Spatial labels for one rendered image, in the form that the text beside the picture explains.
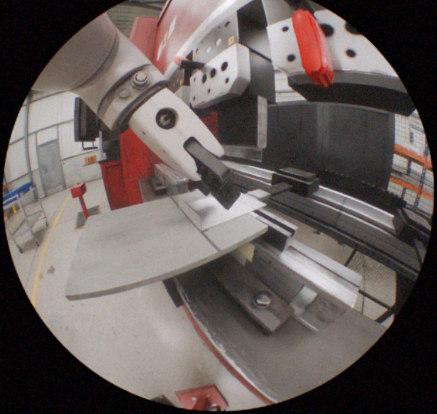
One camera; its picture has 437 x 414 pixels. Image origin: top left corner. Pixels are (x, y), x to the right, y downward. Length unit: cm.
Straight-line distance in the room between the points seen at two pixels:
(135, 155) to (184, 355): 137
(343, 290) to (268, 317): 10
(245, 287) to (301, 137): 66
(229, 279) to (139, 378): 110
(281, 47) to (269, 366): 36
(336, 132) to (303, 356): 69
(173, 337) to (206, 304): 92
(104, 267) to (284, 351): 25
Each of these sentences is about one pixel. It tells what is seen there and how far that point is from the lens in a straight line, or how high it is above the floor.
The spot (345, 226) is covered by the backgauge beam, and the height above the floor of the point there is 93.
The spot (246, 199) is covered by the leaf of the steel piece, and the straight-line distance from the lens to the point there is 27.
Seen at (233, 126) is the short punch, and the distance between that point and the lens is 24.
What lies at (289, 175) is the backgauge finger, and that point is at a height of 103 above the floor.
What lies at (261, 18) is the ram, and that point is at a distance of 31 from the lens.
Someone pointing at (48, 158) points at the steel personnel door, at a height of 151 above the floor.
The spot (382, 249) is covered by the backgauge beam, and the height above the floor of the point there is 92.
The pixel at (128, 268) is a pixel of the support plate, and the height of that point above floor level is 100.
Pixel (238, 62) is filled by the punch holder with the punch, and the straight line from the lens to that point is 21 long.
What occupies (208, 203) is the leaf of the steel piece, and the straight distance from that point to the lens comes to 25.
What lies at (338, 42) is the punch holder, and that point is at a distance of 15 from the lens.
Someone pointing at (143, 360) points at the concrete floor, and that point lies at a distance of 121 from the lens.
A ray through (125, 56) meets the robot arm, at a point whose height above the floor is 120.
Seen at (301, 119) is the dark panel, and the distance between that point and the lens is 74.
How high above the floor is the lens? 111
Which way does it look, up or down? 22 degrees down
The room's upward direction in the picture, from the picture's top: straight up
